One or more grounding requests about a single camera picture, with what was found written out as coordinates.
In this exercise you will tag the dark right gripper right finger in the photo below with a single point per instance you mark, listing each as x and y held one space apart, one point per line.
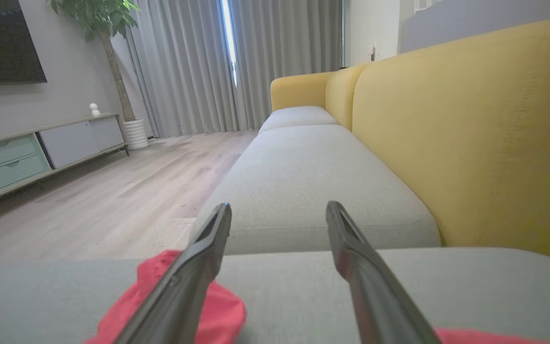
380 310

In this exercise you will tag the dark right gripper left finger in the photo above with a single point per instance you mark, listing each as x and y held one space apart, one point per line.
179 301

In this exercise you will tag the white ribbed plant pot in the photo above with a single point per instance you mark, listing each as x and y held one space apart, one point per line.
136 134

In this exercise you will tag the white cabinet door panel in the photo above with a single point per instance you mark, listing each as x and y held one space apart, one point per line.
81 141

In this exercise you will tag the yellow and grey sofa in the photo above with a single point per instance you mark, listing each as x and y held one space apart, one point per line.
470 143

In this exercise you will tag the small white figurine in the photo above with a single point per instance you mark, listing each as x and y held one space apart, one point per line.
94 110

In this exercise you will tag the mint green cabinet drawer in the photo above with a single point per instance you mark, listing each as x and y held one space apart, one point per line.
5 152
15 172

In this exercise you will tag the small grey sofa seat cushion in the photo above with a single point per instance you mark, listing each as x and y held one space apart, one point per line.
296 117

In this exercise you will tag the grey pleated curtain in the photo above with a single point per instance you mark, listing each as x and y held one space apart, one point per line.
284 48
179 67

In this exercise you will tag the green indoor tree plant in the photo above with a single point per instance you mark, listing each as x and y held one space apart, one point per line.
98 16

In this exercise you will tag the black flat television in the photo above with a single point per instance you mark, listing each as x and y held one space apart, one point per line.
3 43

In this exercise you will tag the white wall switch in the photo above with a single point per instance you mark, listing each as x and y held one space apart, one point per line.
371 52

